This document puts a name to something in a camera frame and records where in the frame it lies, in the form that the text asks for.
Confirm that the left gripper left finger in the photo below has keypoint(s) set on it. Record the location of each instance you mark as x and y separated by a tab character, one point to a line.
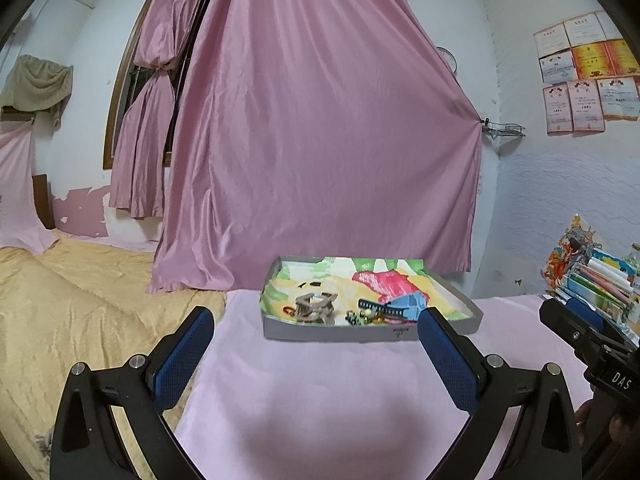
86	442

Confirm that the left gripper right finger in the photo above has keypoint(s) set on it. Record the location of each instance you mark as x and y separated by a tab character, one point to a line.
543	444

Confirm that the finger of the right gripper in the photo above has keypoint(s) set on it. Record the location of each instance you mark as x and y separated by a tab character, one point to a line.
586	341
583	311

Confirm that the light blue kids smartwatch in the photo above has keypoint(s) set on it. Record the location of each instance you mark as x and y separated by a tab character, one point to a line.
403	309

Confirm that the black green patterned hair clip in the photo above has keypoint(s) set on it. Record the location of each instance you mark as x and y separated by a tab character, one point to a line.
354	319

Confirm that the beige claw hair clip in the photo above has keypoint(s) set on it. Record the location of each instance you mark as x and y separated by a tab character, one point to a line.
316	307

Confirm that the right hand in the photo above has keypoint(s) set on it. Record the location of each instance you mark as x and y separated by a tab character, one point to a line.
618	429

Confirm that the stack of books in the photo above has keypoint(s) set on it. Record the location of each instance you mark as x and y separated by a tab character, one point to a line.
579	267

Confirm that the yellow bed cover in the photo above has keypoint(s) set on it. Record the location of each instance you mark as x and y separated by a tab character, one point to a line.
77	301

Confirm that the pink table cloth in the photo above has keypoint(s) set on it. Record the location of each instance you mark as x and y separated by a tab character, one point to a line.
265	409

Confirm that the pink sheet on headboard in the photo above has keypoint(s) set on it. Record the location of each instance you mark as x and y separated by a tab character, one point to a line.
20	225

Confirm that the colourful cartoon towel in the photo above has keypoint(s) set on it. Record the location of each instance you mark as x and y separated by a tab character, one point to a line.
379	280

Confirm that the grey shallow tray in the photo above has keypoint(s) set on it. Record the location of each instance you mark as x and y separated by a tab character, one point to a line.
282	331

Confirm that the tied pink window curtain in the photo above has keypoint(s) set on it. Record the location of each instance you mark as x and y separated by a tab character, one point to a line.
137	181

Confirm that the large pink curtain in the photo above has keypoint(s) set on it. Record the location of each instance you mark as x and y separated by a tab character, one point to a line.
316	128

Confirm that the olive green hanging cloth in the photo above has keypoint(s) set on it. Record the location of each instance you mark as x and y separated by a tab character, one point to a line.
36	85

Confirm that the wire wall shelf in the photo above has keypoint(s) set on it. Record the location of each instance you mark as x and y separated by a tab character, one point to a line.
497	130

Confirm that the wall certificates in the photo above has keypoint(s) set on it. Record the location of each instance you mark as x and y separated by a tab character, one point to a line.
589	73

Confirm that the round wall clock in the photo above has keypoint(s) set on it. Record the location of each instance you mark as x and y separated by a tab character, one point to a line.
449	59

